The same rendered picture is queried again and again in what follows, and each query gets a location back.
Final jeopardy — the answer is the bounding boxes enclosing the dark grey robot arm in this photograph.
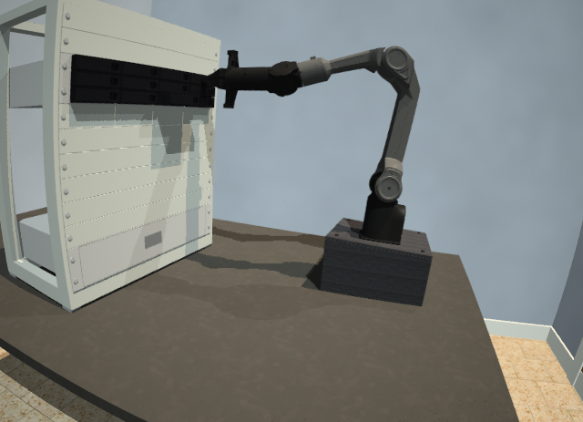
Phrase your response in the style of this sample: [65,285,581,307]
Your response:
[244,46,420,245]

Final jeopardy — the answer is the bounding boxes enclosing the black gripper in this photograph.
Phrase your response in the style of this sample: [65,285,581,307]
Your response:
[201,50,248,108]

